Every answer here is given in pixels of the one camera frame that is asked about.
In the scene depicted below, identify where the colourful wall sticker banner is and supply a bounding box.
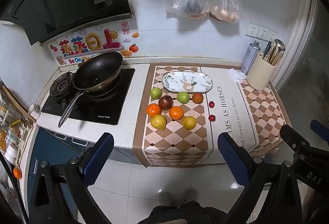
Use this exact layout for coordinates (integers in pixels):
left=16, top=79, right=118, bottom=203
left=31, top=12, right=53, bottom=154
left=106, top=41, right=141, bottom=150
left=47, top=30, right=126, bottom=66

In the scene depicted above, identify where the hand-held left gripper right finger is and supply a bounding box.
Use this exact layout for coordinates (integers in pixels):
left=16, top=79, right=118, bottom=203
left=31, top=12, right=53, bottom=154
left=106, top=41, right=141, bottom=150
left=217, top=133, right=307, bottom=224

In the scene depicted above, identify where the dark red apple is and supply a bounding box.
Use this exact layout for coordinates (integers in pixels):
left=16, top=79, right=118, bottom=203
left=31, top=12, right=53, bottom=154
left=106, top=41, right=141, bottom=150
left=158, top=95, right=173, bottom=111

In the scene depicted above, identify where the beige utensil holder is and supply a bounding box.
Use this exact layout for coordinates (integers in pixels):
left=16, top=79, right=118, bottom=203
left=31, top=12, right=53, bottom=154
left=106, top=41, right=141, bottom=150
left=246, top=52, right=278, bottom=91

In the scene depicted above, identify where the white cup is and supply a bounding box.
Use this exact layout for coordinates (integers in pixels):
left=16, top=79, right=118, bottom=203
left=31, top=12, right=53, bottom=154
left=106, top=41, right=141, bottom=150
left=27, top=104, right=42, bottom=120

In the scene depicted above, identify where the yellow lemon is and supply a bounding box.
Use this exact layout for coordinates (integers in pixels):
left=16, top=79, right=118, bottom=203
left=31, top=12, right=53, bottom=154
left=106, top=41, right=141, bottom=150
left=182, top=116, right=197, bottom=130
left=151, top=114, right=166, bottom=130

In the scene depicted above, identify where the person's dark clothing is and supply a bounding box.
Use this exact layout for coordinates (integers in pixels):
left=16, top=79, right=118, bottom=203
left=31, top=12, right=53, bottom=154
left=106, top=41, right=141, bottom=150
left=142, top=201, right=214, bottom=224

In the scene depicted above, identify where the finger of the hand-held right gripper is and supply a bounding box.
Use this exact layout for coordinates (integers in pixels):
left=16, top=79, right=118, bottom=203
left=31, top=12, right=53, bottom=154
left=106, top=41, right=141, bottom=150
left=280, top=124, right=312, bottom=153
left=310, top=119, right=329, bottom=142

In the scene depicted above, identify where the silver spray can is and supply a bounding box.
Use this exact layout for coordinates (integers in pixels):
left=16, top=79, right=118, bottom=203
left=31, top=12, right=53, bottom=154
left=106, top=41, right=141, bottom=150
left=241, top=40, right=261, bottom=75

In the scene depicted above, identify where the black wok with metal handle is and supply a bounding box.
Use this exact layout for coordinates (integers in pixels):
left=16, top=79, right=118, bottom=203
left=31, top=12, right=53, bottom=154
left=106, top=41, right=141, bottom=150
left=58, top=51, right=124, bottom=128

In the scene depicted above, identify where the dark handled utensil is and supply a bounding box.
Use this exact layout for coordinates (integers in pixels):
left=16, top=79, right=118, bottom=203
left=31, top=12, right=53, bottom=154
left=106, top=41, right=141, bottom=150
left=263, top=41, right=272, bottom=60

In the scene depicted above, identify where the metal spoon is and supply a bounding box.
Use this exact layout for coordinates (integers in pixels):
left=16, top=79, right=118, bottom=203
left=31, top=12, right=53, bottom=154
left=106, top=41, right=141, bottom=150
left=272, top=39, right=286, bottom=60

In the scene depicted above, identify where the black ribbed hose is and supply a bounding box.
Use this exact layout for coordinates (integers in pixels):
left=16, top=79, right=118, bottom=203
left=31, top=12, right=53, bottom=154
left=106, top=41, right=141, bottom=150
left=0, top=154, right=29, bottom=224

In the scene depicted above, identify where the crumpled white tissue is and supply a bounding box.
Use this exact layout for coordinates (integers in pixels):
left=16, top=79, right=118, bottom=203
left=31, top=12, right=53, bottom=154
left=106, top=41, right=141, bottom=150
left=227, top=68, right=248, bottom=83

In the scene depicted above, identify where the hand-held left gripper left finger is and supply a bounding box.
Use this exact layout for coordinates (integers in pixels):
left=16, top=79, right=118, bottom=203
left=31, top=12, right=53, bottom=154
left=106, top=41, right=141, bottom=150
left=29, top=133, right=115, bottom=224

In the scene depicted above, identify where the checkered counter mat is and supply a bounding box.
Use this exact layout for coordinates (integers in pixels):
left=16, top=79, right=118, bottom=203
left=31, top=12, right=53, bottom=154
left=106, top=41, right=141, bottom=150
left=132, top=62, right=292, bottom=168

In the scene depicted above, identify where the oval floral plate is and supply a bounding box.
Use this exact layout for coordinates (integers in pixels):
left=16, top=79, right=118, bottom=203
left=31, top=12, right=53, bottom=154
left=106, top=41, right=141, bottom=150
left=162, top=72, right=214, bottom=93

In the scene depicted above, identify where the orange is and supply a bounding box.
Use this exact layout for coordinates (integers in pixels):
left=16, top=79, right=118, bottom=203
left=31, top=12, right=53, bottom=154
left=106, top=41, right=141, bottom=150
left=169, top=106, right=184, bottom=121
left=146, top=103, right=162, bottom=117

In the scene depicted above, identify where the bundle of chopsticks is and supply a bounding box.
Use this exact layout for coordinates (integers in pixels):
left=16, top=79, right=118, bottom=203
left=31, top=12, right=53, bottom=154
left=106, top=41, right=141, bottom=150
left=266, top=44, right=283, bottom=65

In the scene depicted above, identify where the black gas stove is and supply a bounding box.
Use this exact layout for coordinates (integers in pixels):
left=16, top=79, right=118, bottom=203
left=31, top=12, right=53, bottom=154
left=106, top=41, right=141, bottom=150
left=41, top=68, right=136, bottom=126

